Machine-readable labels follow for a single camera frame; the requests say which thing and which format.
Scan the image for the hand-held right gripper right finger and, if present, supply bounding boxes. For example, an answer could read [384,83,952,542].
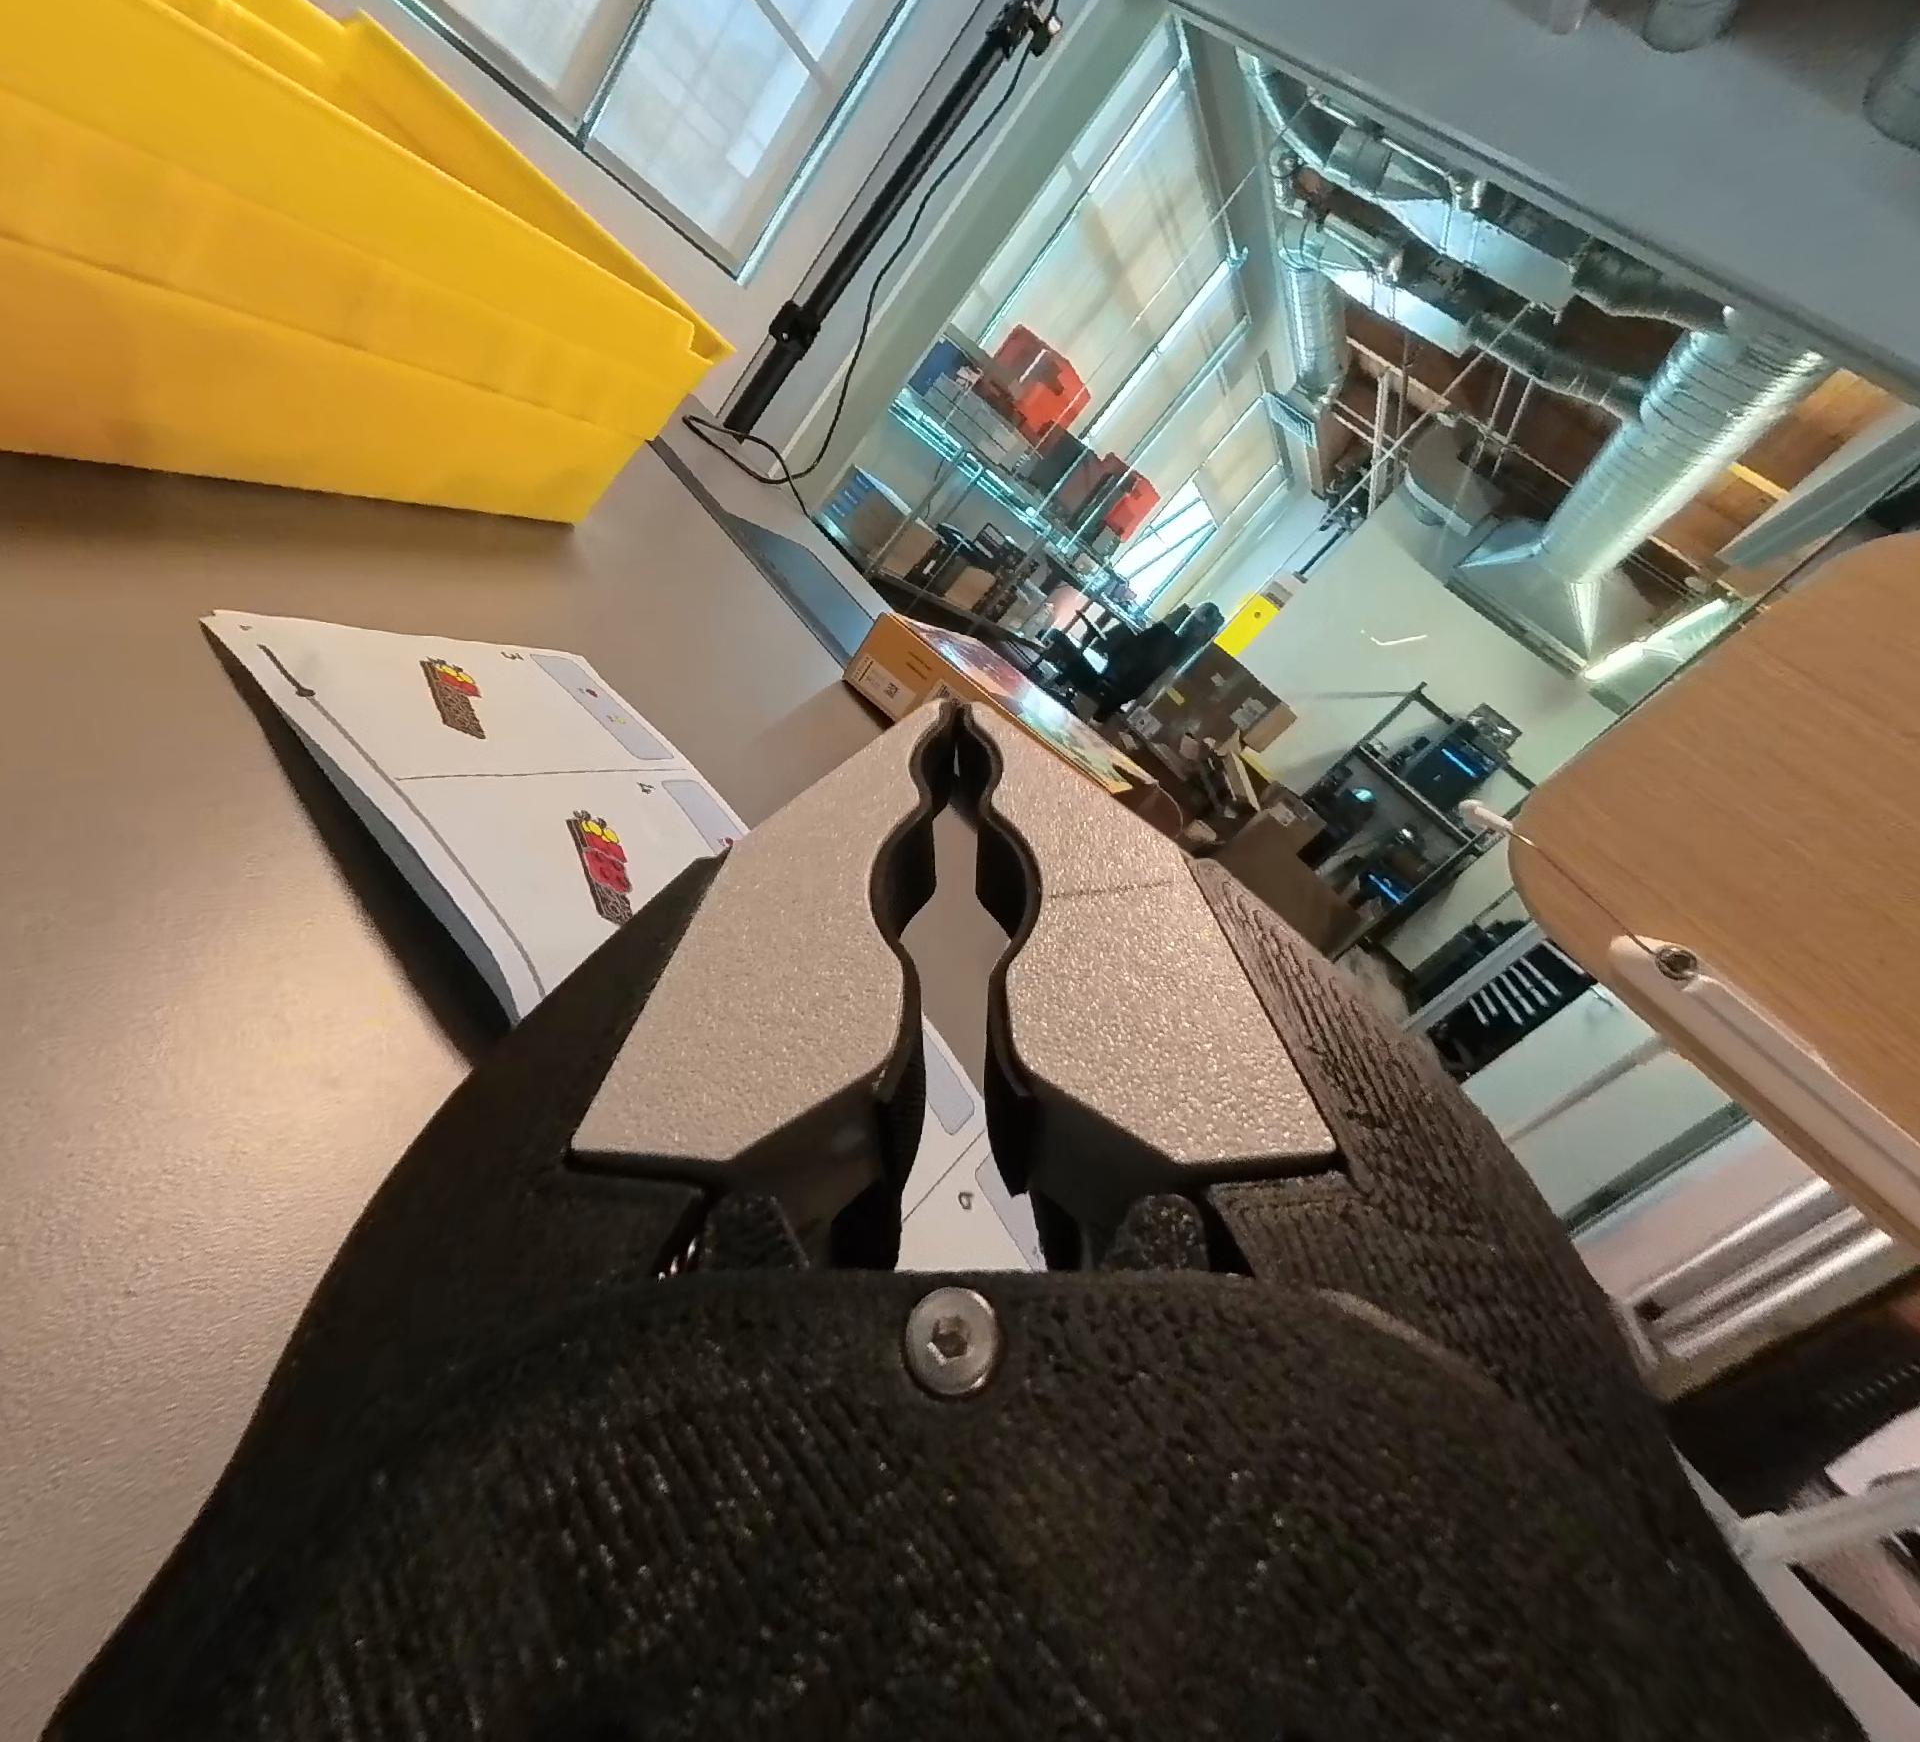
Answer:
[959,704,1340,1264]

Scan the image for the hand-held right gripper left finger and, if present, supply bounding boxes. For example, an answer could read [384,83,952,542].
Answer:
[567,699,960,1241]

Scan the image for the lego instruction booklet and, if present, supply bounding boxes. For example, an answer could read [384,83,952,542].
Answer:
[199,607,1052,1276]

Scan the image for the orange lego box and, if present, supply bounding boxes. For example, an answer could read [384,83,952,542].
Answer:
[845,612,1164,799]

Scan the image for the stack of cardboard boxes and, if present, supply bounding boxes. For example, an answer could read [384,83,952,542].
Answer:
[1126,654,1351,963]

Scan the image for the black equipment rack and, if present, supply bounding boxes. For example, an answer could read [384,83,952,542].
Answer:
[1302,681,1538,941]

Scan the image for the black office chair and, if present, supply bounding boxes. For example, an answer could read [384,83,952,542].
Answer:
[1049,602,1223,717]

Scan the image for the metal shelf rack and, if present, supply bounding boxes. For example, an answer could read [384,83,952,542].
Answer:
[885,323,1201,605]

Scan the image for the light wooden table board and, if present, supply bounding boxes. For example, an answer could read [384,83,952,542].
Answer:
[1506,533,1920,1249]

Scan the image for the black stand pole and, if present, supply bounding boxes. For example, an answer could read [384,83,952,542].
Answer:
[721,0,1171,435]

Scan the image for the large window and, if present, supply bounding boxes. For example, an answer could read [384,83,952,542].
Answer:
[165,0,1052,282]

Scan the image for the black cable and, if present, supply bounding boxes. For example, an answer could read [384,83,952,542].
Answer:
[682,16,1052,491]

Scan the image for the silver ventilation duct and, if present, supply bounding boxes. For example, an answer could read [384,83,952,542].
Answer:
[1199,0,1920,665]

